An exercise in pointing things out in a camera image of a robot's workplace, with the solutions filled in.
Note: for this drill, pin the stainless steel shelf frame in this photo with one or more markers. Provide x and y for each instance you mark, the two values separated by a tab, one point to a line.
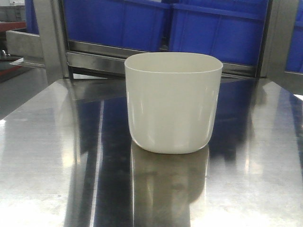
61	57

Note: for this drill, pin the blue crate behind right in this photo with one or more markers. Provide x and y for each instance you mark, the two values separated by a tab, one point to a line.
230	30

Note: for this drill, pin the blue crate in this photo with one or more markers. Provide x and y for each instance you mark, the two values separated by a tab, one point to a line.
295	55
132	24
31	22
230	30

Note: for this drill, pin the blue crate far left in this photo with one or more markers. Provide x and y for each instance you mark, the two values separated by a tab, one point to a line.
31	22

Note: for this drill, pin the blue crate behind left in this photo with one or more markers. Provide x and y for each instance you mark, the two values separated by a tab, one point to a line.
132	24

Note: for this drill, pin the blue crate far right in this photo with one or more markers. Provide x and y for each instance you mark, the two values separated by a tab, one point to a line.
295	55

